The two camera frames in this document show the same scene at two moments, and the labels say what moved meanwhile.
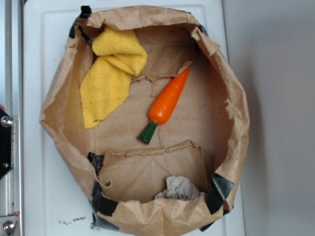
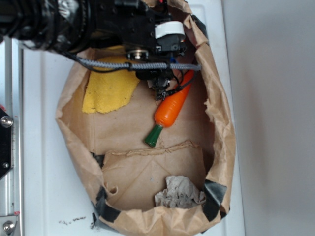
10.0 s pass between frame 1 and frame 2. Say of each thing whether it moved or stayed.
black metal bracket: stayed
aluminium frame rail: stayed
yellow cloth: moved
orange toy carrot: moved
